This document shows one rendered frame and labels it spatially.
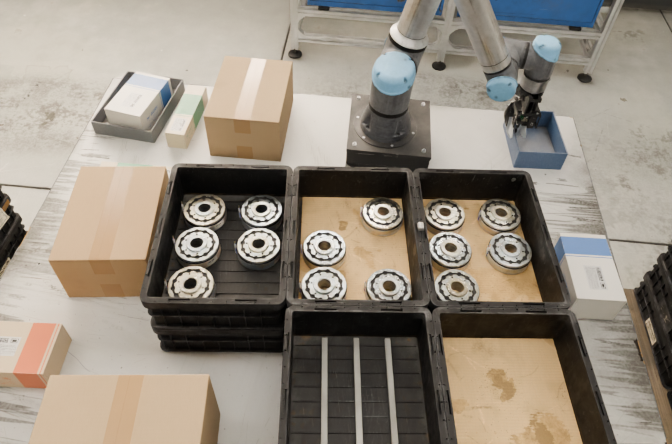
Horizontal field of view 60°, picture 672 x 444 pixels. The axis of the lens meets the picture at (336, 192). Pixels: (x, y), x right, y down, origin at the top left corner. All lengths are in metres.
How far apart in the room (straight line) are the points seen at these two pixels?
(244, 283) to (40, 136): 1.98
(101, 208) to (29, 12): 2.72
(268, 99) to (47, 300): 0.80
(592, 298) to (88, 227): 1.22
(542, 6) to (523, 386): 2.36
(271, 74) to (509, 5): 1.74
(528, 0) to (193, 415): 2.68
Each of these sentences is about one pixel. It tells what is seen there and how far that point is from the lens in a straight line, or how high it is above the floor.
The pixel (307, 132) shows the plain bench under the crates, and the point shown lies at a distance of 1.89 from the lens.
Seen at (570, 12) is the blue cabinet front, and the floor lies 0.40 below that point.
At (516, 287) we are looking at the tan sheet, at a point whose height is 0.83.
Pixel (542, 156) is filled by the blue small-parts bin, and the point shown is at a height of 0.75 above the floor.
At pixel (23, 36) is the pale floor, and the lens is 3.92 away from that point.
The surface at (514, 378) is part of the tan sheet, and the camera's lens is 1.32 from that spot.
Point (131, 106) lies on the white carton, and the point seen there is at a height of 0.79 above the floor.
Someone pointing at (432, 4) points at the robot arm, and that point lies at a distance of 1.63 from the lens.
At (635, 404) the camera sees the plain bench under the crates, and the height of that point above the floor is 0.70.
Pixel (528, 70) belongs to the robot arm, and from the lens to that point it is 1.73.
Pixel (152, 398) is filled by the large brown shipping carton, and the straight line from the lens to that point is 1.19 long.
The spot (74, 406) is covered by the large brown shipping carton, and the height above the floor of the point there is 0.90.
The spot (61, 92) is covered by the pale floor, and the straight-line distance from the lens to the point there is 3.40.
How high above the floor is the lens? 1.97
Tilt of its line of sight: 48 degrees down
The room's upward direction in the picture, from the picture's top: 3 degrees clockwise
